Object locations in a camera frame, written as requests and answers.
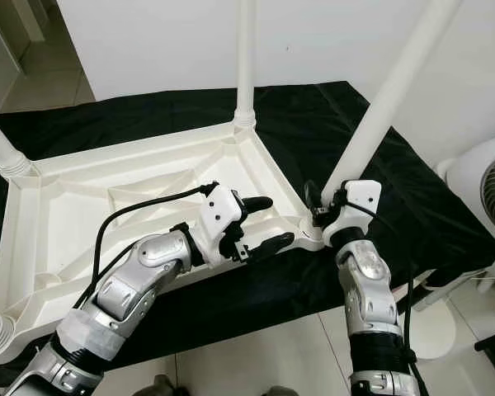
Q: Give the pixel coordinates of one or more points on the white plastic children table top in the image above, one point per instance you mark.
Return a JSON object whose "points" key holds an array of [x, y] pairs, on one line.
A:
{"points": [[49, 231]]}

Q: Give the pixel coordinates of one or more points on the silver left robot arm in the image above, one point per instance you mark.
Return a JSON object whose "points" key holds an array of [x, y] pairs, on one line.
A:
{"points": [[148, 276]]}

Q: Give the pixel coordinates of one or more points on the black tablecloth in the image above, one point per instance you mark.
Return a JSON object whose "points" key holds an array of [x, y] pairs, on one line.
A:
{"points": [[404, 206]]}

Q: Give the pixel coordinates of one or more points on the grey right robot foot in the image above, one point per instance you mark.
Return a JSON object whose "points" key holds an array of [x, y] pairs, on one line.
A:
{"points": [[274, 392]]}

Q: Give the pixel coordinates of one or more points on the grey robot foot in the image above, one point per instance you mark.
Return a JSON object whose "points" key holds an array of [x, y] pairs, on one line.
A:
{"points": [[157, 387], [274, 392]]}

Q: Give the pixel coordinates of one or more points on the white fan head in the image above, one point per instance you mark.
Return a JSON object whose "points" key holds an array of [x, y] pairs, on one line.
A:
{"points": [[474, 181]]}

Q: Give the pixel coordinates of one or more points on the white round fan base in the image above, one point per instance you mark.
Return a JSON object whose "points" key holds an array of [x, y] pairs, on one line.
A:
{"points": [[437, 334]]}

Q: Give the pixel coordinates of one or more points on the grey left robot foot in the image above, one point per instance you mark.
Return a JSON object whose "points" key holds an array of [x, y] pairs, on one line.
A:
{"points": [[157, 387]]}

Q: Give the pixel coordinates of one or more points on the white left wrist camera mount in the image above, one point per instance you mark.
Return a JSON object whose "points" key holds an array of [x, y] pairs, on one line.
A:
{"points": [[223, 206]]}

